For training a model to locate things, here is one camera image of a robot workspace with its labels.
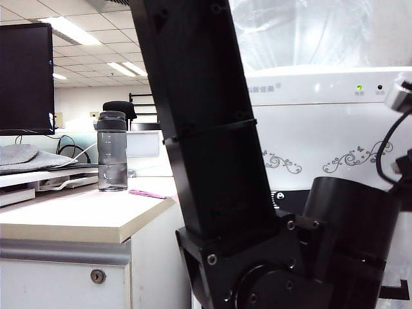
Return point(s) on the white desk partition panel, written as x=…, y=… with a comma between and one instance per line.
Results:
x=145, y=145

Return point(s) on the pink paper sheet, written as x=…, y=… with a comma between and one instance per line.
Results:
x=145, y=193

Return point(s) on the grey bottle with black lid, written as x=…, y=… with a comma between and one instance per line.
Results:
x=112, y=145

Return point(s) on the white water dispenser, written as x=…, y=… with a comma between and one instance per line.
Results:
x=322, y=128

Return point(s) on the small grey desk object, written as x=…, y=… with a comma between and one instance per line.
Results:
x=130, y=174

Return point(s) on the black shelf rack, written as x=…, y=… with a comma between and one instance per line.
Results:
x=141, y=95

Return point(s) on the white monitor riser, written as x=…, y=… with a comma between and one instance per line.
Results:
x=19, y=180

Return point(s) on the black flat screen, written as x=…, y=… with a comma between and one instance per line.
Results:
x=145, y=126

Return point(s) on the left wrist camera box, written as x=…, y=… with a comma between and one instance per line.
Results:
x=293, y=199

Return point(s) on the ceiling air vent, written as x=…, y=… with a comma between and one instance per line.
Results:
x=109, y=2

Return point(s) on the ceiling light strip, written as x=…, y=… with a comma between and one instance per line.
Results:
x=136, y=68
x=122, y=69

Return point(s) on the small ceiling light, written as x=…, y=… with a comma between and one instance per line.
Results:
x=60, y=76

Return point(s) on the black office chair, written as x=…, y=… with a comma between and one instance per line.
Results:
x=119, y=106

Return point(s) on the black USB plug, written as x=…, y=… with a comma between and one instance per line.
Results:
x=399, y=164

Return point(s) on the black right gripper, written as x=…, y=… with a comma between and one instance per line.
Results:
x=406, y=196

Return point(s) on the beige cardboard box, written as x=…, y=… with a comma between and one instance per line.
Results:
x=59, y=120

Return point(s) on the wide ceiling light panel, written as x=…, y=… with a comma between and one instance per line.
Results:
x=71, y=30

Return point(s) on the grey felt sleeve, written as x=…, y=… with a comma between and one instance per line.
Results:
x=32, y=159

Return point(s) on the black computer monitor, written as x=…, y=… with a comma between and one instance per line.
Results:
x=25, y=80

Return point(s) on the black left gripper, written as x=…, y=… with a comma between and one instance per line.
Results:
x=391, y=292

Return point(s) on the round metal drawer lock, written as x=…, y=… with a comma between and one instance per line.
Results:
x=98, y=276

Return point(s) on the frosted glass desk partition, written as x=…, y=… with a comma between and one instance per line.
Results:
x=82, y=136

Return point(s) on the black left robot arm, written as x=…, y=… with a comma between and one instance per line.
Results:
x=209, y=128

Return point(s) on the white wall socket plate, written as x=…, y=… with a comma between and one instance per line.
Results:
x=94, y=114

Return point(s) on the white drawer cabinet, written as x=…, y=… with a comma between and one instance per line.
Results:
x=48, y=289

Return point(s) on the plastic-wrapped water jug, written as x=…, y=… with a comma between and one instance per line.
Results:
x=305, y=32

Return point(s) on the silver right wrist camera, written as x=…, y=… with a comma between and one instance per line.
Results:
x=397, y=96

